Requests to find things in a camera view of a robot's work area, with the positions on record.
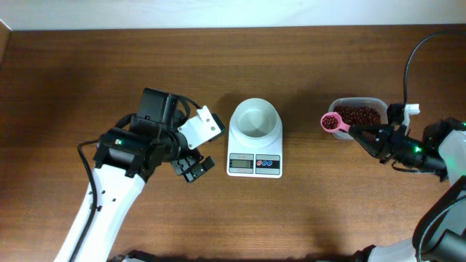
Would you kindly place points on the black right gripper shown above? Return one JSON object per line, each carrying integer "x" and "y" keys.
{"x": 386, "y": 143}

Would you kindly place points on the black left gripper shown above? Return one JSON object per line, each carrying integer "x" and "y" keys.
{"x": 192, "y": 158}

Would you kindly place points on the pink measuring scoop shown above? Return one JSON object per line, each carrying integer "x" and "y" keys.
{"x": 332, "y": 122}

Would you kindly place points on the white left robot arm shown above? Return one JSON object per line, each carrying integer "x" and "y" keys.
{"x": 126, "y": 157}

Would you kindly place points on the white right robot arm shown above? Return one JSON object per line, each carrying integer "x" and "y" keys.
{"x": 440, "y": 233}

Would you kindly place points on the white digital kitchen scale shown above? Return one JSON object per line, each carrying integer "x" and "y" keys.
{"x": 255, "y": 158}

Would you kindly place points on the white bowl on scale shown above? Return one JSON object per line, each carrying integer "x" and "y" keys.
{"x": 255, "y": 118}

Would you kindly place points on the red beans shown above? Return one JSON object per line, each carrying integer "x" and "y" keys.
{"x": 358, "y": 115}

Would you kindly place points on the clear plastic bean container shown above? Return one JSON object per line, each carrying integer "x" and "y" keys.
{"x": 378, "y": 105}

